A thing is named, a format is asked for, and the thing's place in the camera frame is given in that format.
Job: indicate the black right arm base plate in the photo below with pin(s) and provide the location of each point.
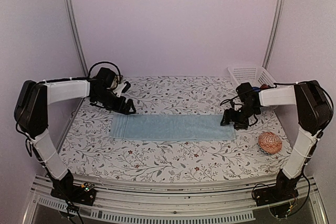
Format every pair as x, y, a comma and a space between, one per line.
264, 195

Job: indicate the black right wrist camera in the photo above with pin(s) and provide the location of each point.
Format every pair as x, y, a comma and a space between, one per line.
244, 90

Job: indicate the aluminium frame post right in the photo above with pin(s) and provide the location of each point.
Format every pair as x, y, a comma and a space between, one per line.
273, 33

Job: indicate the aluminium frame post left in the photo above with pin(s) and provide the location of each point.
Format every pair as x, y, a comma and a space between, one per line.
75, 35

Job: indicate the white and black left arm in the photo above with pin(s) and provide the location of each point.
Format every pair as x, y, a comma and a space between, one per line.
31, 116

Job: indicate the aluminium frame post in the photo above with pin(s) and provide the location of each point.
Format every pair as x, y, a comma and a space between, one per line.
75, 35
273, 33

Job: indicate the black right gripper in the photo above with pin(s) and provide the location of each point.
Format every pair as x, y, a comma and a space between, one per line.
229, 116

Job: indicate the aluminium front rail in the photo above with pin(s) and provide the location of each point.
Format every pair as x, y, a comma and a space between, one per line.
121, 201

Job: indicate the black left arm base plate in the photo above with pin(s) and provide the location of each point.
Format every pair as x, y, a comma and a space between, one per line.
84, 194

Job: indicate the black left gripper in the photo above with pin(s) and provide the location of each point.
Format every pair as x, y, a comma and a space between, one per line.
119, 107

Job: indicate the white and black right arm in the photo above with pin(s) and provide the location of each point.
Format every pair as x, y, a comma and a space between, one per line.
315, 111

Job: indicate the white perforated plastic basket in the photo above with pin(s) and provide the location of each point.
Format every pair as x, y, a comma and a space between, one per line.
256, 76

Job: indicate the light blue towel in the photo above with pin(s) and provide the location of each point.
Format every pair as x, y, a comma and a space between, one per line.
161, 127

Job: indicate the dark red towel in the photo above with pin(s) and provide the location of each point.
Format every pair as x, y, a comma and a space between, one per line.
264, 86

